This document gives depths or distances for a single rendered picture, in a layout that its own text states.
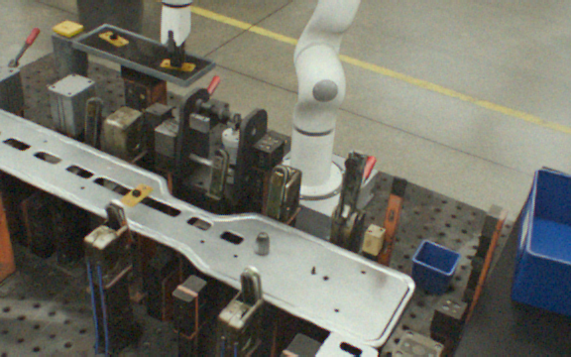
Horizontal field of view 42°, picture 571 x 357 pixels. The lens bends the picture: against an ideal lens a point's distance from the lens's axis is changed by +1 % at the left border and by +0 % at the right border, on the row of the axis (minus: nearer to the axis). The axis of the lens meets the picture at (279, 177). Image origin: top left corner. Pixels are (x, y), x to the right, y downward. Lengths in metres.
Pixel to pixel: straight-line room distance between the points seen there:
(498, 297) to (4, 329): 1.14
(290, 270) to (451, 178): 2.21
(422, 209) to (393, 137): 1.65
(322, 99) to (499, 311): 0.70
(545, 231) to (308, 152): 0.67
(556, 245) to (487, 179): 2.02
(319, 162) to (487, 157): 1.94
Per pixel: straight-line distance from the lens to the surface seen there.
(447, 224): 2.25
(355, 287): 1.54
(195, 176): 1.86
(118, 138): 1.87
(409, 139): 3.91
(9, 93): 2.16
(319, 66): 1.86
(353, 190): 1.58
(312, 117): 1.97
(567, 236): 1.77
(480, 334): 1.48
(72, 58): 2.15
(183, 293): 1.52
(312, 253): 1.60
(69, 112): 1.95
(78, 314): 1.90
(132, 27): 4.62
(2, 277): 1.99
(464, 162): 3.82
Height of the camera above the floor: 2.07
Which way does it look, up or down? 36 degrees down
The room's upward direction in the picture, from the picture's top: 5 degrees clockwise
